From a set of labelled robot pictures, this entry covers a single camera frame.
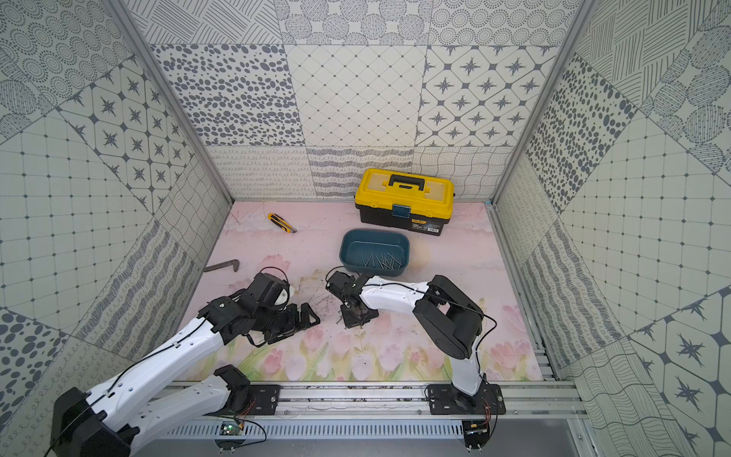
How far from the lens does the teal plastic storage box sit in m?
1.02

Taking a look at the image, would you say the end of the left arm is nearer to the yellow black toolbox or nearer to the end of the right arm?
the end of the right arm

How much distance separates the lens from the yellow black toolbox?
1.00 m

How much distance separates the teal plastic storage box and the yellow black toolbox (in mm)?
70

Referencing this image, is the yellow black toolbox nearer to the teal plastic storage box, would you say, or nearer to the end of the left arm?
the teal plastic storage box

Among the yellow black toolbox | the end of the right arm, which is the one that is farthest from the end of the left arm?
the yellow black toolbox
